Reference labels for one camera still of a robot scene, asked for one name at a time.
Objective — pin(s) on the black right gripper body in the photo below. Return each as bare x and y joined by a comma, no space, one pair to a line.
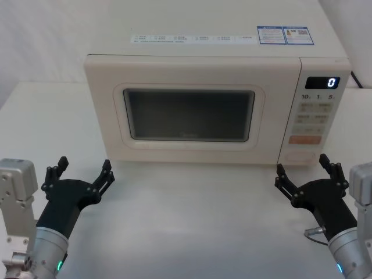
328,203

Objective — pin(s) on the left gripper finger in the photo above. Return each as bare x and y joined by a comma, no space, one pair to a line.
103,178
55,174

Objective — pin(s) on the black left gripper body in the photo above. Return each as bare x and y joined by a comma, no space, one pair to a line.
62,203

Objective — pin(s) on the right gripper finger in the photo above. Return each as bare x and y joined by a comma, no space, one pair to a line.
335,173
286,186

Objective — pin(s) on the oven control panel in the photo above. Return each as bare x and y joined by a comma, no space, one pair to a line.
314,122

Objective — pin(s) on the white table cloth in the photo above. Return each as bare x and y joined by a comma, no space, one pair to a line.
186,221

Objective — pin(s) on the white curtain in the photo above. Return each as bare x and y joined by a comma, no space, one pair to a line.
43,37

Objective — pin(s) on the cream microwave oven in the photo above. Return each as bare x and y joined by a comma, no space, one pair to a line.
189,69

